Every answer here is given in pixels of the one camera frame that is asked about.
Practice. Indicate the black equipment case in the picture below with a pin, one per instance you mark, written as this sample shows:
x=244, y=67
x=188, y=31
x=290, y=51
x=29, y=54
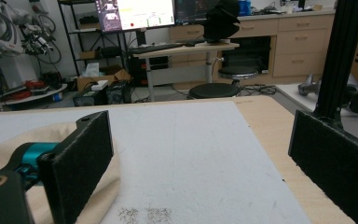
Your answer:
x=88, y=98

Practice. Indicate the small white box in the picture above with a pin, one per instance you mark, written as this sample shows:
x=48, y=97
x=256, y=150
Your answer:
x=99, y=85

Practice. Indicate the black metal frame post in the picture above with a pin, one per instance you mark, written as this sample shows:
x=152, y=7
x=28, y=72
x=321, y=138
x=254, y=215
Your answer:
x=338, y=56

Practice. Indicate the bright computer monitor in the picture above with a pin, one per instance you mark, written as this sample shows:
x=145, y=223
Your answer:
x=143, y=12

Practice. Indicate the black keyboard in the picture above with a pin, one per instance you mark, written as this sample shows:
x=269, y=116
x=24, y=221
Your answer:
x=154, y=48

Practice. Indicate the light wooden desk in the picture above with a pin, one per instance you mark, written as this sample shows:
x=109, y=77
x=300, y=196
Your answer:
x=186, y=49

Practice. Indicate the black round stool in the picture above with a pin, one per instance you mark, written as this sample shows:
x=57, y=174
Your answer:
x=237, y=72
x=214, y=90

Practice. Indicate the open cardboard box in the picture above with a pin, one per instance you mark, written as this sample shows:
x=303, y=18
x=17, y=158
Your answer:
x=87, y=81

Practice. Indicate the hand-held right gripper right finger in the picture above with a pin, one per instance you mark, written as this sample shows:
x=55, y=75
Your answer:
x=335, y=165

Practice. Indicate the grey metal device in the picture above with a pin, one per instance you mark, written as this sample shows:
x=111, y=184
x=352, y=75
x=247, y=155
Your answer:
x=309, y=87

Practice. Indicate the light wooden cabinet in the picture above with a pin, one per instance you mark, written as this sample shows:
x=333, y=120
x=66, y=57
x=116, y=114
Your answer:
x=295, y=40

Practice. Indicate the white foam mat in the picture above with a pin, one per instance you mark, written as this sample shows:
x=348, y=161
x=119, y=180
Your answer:
x=183, y=155

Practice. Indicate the black metal shelf rack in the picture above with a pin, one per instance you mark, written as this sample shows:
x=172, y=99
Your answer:
x=74, y=37

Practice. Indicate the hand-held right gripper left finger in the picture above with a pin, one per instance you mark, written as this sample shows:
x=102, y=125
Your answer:
x=77, y=161

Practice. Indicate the beige cloth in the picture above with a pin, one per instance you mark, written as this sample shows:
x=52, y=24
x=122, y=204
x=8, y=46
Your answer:
x=104, y=183

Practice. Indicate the black headset on stand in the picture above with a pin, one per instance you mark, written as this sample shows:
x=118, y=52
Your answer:
x=221, y=21

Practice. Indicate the blue box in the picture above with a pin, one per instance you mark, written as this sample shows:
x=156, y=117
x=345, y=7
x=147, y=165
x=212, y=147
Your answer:
x=244, y=7

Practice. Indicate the round white platform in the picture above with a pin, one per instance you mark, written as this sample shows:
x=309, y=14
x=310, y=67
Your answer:
x=34, y=95

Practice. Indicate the dark computer monitor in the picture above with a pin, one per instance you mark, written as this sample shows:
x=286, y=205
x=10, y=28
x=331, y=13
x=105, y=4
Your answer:
x=192, y=11

